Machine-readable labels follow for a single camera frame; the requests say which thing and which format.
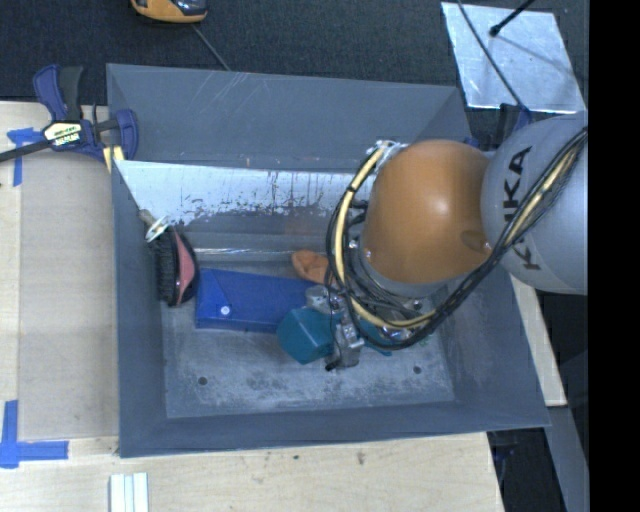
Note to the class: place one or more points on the black and pink brush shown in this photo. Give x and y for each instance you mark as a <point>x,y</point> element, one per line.
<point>172,270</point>

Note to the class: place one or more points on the grey metal bin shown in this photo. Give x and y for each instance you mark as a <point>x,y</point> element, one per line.
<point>280,390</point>

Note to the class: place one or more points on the teal block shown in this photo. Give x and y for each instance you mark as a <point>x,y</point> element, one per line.
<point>305,335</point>

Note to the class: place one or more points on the blue flat box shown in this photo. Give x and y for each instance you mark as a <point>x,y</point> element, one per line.
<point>250,300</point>

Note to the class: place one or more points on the orange toy food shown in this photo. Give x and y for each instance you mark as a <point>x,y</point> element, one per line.
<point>310,265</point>

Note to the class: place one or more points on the pale wood flat board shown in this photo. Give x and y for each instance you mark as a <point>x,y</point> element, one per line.
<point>65,300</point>

